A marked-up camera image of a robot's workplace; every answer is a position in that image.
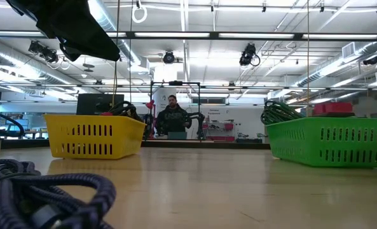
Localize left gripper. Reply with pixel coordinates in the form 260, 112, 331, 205
5, 0, 121, 62

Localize black cable with red strap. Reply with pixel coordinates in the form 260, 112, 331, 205
99, 101, 144, 123

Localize purple braided cable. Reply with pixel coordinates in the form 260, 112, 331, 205
0, 158, 117, 229

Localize green braided cable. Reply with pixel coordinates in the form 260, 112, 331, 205
260, 100, 306, 125

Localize green plastic basket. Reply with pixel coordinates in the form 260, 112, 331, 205
266, 116, 377, 169

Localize black monitor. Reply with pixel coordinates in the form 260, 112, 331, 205
76, 93, 125, 115

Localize red desk lamp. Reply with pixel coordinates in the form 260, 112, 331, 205
144, 99, 156, 138

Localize yellow plastic basket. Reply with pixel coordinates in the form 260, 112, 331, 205
44, 113, 147, 160

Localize person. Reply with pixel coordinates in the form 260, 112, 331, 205
155, 94, 193, 140

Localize thin hanging line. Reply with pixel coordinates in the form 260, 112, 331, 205
306, 0, 311, 118

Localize red storage bins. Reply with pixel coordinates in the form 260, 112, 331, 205
313, 102, 355, 118

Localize white ceiling cable rings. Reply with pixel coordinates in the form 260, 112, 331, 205
46, 57, 71, 71

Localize yellowish hanging cable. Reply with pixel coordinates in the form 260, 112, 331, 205
111, 0, 121, 108

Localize black ceiling camera cluster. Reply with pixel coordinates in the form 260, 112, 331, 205
28, 40, 60, 64

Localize white hanging cable ring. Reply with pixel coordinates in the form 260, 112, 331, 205
132, 4, 148, 24

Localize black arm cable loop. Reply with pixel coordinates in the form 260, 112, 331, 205
0, 85, 26, 138

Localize black ceiling camera with cable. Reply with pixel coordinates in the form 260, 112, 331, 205
238, 43, 261, 67

